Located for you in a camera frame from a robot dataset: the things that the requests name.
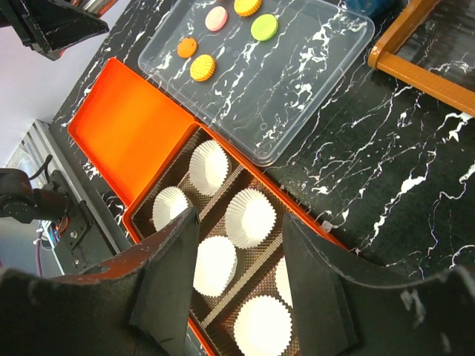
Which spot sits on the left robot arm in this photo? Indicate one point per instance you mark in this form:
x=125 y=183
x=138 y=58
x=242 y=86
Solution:
x=17 y=199

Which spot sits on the clear plastic tray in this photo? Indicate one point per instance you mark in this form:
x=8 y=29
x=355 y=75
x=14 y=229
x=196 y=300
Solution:
x=261 y=94

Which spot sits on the yellow round cookie bottom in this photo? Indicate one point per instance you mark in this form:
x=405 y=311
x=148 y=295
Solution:
x=202 y=68

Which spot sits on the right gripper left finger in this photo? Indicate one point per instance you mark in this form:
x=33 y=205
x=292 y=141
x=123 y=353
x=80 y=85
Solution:
x=142 y=296

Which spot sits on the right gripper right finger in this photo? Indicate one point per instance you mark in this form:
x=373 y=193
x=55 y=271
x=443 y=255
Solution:
x=345 y=305

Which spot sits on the white paper cup back-middle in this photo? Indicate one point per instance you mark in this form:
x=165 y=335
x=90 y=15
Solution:
x=249 y=218

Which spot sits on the white paper cup front-middle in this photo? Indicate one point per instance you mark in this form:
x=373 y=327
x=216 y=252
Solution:
x=216 y=265

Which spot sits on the wooden dish rack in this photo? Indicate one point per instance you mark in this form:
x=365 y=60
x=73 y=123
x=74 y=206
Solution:
x=430 y=46

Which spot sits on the pink round cookie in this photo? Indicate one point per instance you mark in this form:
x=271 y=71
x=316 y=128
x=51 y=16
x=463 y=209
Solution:
x=216 y=18

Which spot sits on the white paper cup front-left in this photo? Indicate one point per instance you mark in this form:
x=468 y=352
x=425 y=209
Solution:
x=168 y=204

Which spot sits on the white paper cup front-right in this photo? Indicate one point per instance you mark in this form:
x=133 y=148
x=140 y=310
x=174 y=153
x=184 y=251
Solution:
x=263 y=327

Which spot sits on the green round cookie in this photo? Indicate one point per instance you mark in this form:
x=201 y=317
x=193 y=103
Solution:
x=264 y=27

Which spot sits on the yellow round cookie top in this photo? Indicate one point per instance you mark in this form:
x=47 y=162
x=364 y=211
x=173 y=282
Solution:
x=246 y=8

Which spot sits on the yellow round cookie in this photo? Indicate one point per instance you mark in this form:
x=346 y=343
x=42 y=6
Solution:
x=246 y=8
x=202 y=68

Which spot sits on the white paper cup back-right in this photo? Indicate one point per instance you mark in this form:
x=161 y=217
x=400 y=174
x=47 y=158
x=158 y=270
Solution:
x=282 y=282

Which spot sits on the orange box lid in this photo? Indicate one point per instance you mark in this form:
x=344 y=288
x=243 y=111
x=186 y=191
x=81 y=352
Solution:
x=127 y=128

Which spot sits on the white paper cup back-left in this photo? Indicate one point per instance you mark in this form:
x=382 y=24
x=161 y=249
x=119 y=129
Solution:
x=208 y=167

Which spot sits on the orange chocolate chip cookie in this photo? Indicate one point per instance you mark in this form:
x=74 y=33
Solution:
x=187 y=48

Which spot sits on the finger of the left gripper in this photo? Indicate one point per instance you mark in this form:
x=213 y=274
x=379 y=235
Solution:
x=51 y=27

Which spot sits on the orange compartment cookie box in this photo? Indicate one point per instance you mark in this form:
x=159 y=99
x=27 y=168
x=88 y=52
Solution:
x=240 y=257

